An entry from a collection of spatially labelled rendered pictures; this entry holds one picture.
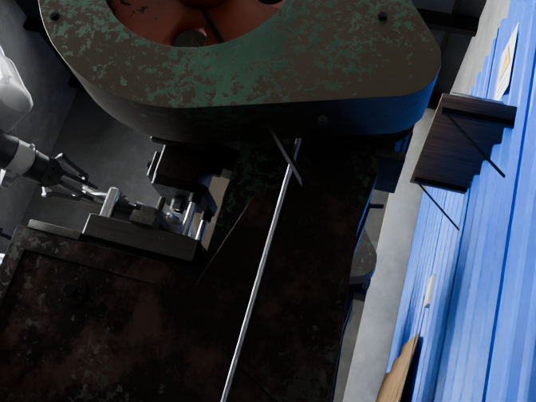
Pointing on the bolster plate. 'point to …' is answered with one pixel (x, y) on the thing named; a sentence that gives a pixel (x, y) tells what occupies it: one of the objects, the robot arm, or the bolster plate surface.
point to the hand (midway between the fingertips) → (94, 195)
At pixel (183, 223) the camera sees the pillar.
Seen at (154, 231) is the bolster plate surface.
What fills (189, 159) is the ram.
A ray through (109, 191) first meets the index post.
